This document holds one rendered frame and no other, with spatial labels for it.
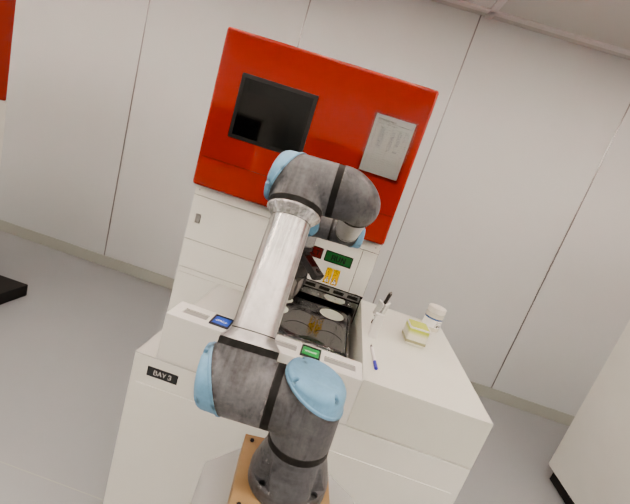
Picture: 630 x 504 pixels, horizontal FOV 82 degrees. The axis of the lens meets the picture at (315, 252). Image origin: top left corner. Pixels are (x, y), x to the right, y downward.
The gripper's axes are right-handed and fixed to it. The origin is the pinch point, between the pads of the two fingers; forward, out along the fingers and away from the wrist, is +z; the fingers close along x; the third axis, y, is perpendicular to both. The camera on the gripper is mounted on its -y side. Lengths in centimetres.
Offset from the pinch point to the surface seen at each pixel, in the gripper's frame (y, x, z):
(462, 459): -70, 0, 12
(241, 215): 40.5, -3.3, -18.0
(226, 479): -38, 54, 14
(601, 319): -100, -270, 1
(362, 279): -7.4, -33.9, -8.3
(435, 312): -38, -41, -8
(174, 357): -1.1, 44.5, 12.4
